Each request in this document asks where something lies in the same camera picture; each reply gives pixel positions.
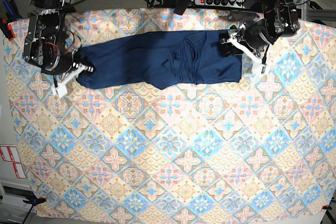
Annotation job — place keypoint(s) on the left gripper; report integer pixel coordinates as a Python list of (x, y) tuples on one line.
[(249, 38)]

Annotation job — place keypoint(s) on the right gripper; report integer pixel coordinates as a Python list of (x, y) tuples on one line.
[(55, 65)]

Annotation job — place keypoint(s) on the blue long-sleeve T-shirt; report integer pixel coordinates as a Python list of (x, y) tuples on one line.
[(162, 59)]

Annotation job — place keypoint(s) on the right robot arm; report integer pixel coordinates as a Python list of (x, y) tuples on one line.
[(50, 45)]

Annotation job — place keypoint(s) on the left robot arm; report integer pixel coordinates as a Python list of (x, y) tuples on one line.
[(282, 14)]

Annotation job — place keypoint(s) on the white power strip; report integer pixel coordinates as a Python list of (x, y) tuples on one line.
[(220, 3)]

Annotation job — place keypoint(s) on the black red table clamp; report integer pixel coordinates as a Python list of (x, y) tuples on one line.
[(12, 14)]

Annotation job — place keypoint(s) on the red white labels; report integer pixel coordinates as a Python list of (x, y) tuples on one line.
[(9, 153)]

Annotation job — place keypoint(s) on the orange corner clamp left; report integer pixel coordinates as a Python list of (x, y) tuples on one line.
[(34, 201)]

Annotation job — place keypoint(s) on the orange corner clamp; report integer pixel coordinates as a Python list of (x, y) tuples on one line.
[(327, 207), (34, 201)]

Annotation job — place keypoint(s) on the orange corner clamp right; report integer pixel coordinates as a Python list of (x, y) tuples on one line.
[(327, 207)]

